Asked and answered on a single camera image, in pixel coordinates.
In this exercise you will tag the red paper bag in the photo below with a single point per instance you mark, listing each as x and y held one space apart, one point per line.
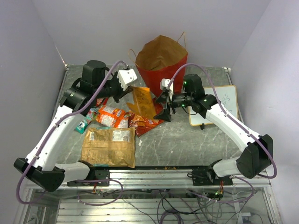
158 59

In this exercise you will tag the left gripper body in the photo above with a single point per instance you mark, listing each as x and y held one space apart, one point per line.
113 88

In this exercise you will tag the teal Fox's mint bag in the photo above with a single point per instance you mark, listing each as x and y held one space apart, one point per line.
81 127

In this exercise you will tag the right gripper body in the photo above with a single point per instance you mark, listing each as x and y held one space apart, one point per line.
178 100

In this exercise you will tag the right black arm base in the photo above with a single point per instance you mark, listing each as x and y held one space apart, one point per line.
202 177

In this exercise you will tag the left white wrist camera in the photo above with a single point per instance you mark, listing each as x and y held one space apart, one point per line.
126 78

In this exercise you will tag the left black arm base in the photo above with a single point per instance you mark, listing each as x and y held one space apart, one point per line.
103 175

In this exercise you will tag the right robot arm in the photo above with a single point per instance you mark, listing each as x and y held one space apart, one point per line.
256 150

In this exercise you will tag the red Doritos bag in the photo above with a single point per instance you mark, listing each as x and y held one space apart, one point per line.
141 124

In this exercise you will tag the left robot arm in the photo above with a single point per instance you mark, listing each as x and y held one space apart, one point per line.
97 81

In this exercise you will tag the yellow Kettle chips bag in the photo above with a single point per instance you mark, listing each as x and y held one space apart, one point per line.
143 103

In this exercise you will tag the small red snack packet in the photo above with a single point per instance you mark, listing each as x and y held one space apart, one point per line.
101 101

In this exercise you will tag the aluminium frame rail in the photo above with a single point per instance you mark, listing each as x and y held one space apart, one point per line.
142 179

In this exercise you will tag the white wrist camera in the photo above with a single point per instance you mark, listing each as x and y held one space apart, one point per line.
164 84
126 78

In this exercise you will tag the brown paper snack bag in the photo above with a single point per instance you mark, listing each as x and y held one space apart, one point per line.
109 147

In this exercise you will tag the small whiteboard with stand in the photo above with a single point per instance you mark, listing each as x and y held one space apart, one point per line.
227 95

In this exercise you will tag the orange Fox's candy bag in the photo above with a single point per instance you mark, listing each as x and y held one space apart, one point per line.
112 117

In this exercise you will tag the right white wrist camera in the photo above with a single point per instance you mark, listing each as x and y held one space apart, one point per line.
164 84

